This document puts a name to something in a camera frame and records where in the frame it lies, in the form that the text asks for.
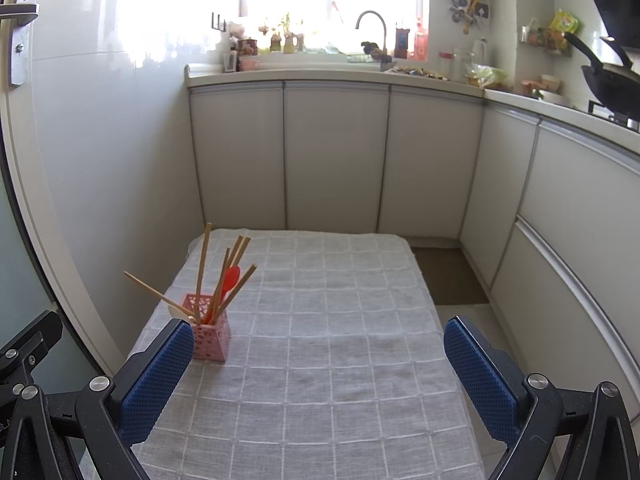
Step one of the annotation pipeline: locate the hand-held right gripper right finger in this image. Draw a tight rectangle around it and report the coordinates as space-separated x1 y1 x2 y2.
443 315 640 480

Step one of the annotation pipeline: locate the metal door handle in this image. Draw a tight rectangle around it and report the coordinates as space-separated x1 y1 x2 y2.
0 0 40 86

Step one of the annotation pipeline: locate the black range hood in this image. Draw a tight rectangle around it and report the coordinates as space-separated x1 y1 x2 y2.
572 0 640 51

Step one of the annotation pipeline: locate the white kitchen countertop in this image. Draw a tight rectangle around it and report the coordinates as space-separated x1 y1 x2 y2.
185 62 640 156

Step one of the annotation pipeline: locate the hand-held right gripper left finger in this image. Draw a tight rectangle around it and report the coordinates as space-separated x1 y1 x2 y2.
0 317 196 480

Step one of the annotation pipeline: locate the white cabinet drawer front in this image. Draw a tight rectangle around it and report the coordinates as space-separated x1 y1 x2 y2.
492 220 640 480
520 122 640 341

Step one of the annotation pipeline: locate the bag of green vegetables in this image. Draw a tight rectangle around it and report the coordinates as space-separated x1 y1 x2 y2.
465 65 508 87

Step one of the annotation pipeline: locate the row of small decorative vases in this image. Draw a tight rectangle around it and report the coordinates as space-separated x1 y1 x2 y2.
257 12 306 54

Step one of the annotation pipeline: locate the white cabinet door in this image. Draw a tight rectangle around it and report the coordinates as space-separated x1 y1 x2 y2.
285 82 391 233
460 105 541 288
190 85 286 233
380 87 486 238

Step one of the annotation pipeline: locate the gas stove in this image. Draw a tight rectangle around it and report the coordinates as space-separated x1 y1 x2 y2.
587 101 640 133

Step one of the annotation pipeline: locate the wall spice rack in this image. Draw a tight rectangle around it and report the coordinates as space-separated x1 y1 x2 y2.
520 25 571 56

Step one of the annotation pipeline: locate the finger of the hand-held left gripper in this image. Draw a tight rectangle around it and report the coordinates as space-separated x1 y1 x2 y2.
0 310 64 387

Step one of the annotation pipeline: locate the brown utensil container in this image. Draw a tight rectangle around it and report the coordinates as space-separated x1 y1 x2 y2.
395 22 412 59

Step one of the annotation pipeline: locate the red plastic spoon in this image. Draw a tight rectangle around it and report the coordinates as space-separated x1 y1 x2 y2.
220 266 242 306

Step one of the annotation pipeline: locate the bright kitchen window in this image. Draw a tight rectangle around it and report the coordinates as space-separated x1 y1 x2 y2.
115 0 431 56

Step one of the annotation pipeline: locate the black wok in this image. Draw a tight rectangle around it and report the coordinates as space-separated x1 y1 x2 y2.
564 32 640 116

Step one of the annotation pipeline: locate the pile of wooden chopsticks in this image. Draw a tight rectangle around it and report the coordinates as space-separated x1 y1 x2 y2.
124 222 257 326

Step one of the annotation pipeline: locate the curved metal faucet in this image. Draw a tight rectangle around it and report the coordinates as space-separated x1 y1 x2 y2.
356 10 390 72

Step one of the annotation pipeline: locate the yellow snack packet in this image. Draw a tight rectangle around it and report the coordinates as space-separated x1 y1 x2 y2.
547 10 581 36

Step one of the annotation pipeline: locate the grey checked tablecloth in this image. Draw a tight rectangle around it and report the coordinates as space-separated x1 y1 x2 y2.
127 229 486 480

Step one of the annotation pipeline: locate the pink perforated utensil holder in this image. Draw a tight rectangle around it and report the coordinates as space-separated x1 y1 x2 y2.
181 294 232 362

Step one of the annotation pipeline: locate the frosted glass door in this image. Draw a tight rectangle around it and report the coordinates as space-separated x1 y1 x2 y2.
0 85 61 331

